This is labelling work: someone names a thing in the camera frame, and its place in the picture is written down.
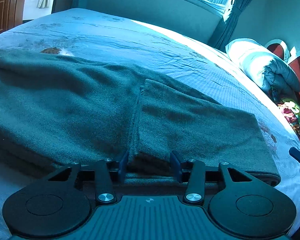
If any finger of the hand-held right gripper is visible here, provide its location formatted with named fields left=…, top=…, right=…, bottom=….
left=289, top=147, right=300, bottom=178

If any folded white duvet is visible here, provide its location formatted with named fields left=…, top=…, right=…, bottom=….
left=225, top=38, right=300, bottom=96

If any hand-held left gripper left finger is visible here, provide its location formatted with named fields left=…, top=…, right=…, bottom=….
left=47, top=151, right=130, bottom=205

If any colourful printed pillow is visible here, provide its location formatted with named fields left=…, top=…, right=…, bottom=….
left=270, top=86, right=300, bottom=148

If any grey-green towel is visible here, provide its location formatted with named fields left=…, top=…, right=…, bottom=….
left=0, top=49, right=282, bottom=188

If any bed with floral sheet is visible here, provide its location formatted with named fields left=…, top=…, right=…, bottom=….
left=0, top=8, right=300, bottom=240

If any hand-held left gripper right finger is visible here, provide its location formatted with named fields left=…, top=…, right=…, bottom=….
left=170, top=150, right=255, bottom=205

